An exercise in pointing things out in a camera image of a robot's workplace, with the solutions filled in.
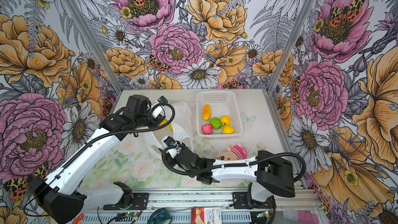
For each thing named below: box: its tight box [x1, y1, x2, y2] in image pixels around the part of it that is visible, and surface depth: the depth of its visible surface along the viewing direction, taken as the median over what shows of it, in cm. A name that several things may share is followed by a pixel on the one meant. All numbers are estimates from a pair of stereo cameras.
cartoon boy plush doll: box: [216, 143, 248, 161], surface depth 85 cm
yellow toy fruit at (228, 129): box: [222, 124, 235, 135], surface depth 95 cm
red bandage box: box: [190, 206, 223, 224], surface depth 69 cm
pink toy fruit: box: [201, 123, 213, 135], surface depth 96 cm
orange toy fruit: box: [203, 104, 211, 122], surface depth 104 cm
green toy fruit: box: [209, 117, 223, 131], surface depth 98 cm
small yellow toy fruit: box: [220, 115, 231, 126], surface depth 100 cm
